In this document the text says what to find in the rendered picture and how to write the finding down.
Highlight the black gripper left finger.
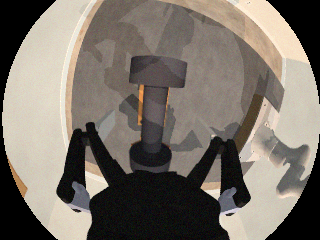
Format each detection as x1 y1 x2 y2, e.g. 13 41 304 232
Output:
56 110 145 214

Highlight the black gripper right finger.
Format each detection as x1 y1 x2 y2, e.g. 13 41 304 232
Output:
169 117 251 216

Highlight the dark grey dumbbell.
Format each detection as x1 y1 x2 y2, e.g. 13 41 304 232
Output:
129 55 187 173

